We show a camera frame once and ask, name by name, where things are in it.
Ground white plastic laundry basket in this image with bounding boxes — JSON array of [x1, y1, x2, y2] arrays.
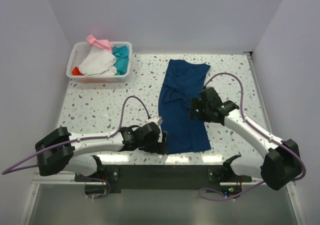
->
[[66, 41, 133, 83]]

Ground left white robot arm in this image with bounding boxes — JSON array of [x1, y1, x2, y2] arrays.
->
[[35, 118, 168, 177]]

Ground blue mickey t-shirt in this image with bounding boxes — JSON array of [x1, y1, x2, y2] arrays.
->
[[158, 59, 211, 154]]

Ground aluminium frame rail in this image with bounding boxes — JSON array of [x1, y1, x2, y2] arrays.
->
[[243, 52, 273, 133]]

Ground pink t-shirt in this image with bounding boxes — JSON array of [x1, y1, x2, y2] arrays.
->
[[86, 34, 114, 53]]

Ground teal t-shirt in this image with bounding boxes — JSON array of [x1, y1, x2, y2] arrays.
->
[[112, 46, 129, 76]]

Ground white t-shirt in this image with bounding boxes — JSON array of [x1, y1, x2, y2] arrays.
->
[[78, 46, 117, 76]]

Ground orange t-shirt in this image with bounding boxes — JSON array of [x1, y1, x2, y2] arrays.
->
[[71, 67, 83, 76]]

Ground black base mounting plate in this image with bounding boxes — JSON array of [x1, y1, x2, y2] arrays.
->
[[74, 163, 253, 198]]

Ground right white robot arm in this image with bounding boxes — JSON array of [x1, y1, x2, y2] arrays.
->
[[189, 87, 305, 191]]

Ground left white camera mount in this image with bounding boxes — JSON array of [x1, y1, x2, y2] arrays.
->
[[148, 116, 163, 127]]

